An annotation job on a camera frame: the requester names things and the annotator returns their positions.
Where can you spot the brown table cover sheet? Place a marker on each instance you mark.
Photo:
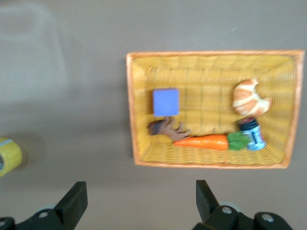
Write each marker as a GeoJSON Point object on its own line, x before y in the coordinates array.
{"type": "Point", "coordinates": [72, 95]}

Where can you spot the yellow wicker basket orange rim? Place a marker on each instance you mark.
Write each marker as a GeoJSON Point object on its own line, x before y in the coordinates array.
{"type": "Point", "coordinates": [211, 72]}

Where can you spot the orange toy carrot green leaves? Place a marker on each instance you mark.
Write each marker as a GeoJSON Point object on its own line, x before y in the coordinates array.
{"type": "Point", "coordinates": [204, 141]}

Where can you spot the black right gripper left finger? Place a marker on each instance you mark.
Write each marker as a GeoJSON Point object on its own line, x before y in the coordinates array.
{"type": "Point", "coordinates": [72, 206]}

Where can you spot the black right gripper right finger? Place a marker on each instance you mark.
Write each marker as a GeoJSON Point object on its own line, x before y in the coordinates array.
{"type": "Point", "coordinates": [208, 203]}

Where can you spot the purple foam cube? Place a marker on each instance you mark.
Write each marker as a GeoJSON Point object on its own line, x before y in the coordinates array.
{"type": "Point", "coordinates": [166, 103]}

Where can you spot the small jar black lid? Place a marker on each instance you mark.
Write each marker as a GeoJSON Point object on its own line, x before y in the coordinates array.
{"type": "Point", "coordinates": [254, 139]}

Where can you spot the toy croissant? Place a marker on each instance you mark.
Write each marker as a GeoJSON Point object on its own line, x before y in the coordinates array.
{"type": "Point", "coordinates": [247, 100]}

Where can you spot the yellowish clear tape roll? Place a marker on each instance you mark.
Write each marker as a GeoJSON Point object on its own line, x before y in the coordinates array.
{"type": "Point", "coordinates": [12, 153]}

